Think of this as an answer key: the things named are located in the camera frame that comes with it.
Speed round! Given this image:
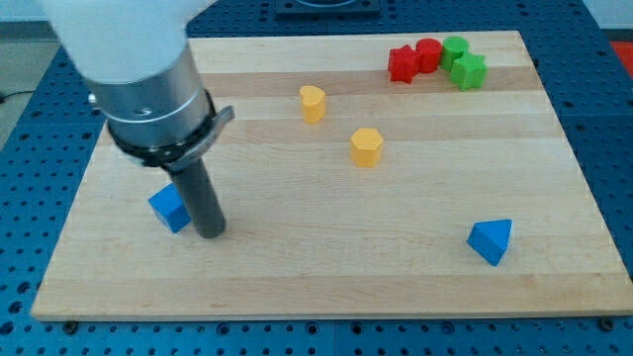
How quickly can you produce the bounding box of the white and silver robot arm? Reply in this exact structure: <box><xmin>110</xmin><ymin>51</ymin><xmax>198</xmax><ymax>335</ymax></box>
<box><xmin>40</xmin><ymin>0</ymin><xmax>231</xmax><ymax>174</ymax></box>

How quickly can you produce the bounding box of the blue cube block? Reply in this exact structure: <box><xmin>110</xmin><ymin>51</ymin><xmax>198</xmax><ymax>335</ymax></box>
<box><xmin>148</xmin><ymin>184</ymin><xmax>191</xmax><ymax>233</ymax></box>

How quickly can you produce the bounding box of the yellow hexagon block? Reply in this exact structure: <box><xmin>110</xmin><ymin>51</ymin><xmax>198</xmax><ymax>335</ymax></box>
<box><xmin>350</xmin><ymin>128</ymin><xmax>384</xmax><ymax>168</ymax></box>

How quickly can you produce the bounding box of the wooden board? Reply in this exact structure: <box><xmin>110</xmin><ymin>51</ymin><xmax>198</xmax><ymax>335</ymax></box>
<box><xmin>32</xmin><ymin>31</ymin><xmax>632</xmax><ymax>321</ymax></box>

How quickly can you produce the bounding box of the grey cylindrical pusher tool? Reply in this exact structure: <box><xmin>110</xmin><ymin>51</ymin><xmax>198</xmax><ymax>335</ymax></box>
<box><xmin>167</xmin><ymin>159</ymin><xmax>226</xmax><ymax>238</ymax></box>

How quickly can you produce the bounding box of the red star block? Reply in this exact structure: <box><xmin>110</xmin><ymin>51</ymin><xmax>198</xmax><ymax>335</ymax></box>
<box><xmin>388</xmin><ymin>44</ymin><xmax>419</xmax><ymax>84</ymax></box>

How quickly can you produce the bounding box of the red cylinder block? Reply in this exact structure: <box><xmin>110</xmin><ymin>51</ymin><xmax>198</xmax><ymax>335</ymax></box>
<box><xmin>415</xmin><ymin>38</ymin><xmax>443</xmax><ymax>74</ymax></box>

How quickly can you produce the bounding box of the blue triangle block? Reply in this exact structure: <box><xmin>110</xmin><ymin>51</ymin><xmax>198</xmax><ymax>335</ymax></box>
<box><xmin>467</xmin><ymin>220</ymin><xmax>513</xmax><ymax>267</ymax></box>

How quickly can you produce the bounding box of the green star block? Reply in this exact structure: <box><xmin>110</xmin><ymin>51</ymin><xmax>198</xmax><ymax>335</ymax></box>
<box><xmin>449</xmin><ymin>52</ymin><xmax>488</xmax><ymax>91</ymax></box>

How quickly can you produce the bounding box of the green cylinder block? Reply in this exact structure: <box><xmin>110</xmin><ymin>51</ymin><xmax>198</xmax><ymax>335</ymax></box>
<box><xmin>439</xmin><ymin>36</ymin><xmax>470</xmax><ymax>71</ymax></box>

